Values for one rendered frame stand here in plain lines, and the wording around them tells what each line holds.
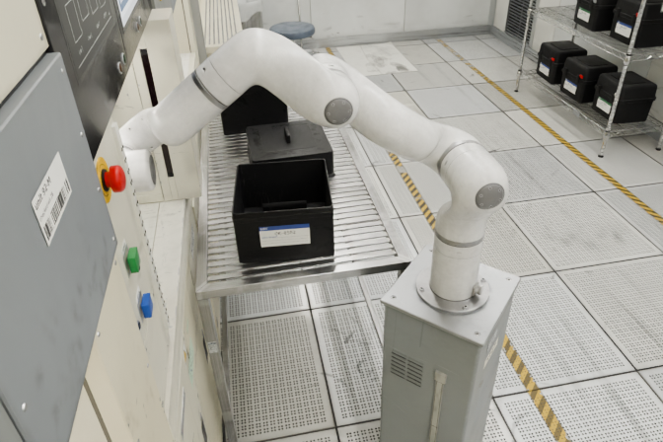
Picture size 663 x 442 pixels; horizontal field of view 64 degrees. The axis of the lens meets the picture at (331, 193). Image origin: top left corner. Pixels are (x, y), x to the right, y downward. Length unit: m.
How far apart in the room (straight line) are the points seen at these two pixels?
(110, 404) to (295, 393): 1.45
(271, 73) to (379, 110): 0.24
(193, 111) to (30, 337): 0.60
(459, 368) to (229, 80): 0.90
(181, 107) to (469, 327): 0.84
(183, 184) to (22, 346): 1.18
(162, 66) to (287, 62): 0.57
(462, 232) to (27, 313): 0.97
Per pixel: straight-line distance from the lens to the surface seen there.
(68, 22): 0.78
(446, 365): 1.47
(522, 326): 2.51
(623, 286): 2.87
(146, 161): 1.10
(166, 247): 1.49
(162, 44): 1.48
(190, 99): 1.02
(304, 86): 0.97
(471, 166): 1.16
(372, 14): 5.87
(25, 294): 0.52
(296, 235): 1.49
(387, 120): 1.08
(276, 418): 2.13
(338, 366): 2.25
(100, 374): 0.75
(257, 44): 0.99
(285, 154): 1.86
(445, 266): 1.35
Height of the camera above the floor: 1.74
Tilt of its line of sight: 33 degrees down
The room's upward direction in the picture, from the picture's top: 2 degrees counter-clockwise
